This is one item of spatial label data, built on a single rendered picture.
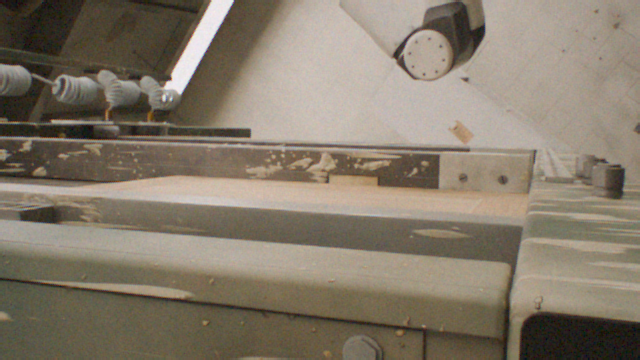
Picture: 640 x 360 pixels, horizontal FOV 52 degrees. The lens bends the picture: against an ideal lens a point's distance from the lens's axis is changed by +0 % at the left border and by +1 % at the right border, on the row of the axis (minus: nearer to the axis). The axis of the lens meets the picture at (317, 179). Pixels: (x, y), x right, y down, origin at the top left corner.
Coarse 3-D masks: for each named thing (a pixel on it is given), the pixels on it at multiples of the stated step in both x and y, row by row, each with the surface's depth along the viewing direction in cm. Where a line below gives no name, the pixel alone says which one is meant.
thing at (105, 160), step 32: (0, 160) 121; (32, 160) 119; (64, 160) 117; (96, 160) 115; (128, 160) 112; (160, 160) 110; (192, 160) 108; (224, 160) 106; (256, 160) 105; (288, 160) 103; (320, 160) 101; (352, 160) 99; (384, 160) 98; (416, 160) 96; (448, 160) 95; (480, 160) 93; (512, 160) 92; (512, 192) 92
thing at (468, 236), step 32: (0, 192) 60; (32, 192) 59; (64, 192) 59; (96, 192) 60; (128, 192) 60; (64, 224) 58; (96, 224) 57; (128, 224) 56; (160, 224) 55; (192, 224) 54; (224, 224) 53; (256, 224) 52; (288, 224) 51; (320, 224) 50; (352, 224) 49; (384, 224) 48; (416, 224) 48; (448, 224) 47; (480, 224) 46; (512, 224) 46; (448, 256) 47; (480, 256) 46; (512, 256) 46
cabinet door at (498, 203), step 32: (160, 192) 84; (192, 192) 85; (224, 192) 86; (256, 192) 87; (288, 192) 88; (320, 192) 89; (352, 192) 90; (384, 192) 91; (416, 192) 91; (448, 192) 91; (480, 192) 92
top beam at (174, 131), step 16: (0, 128) 141; (16, 128) 146; (32, 128) 150; (48, 128) 155; (64, 128) 160; (80, 128) 166; (176, 128) 209; (192, 128) 219; (208, 128) 230; (224, 128) 242; (240, 128) 255
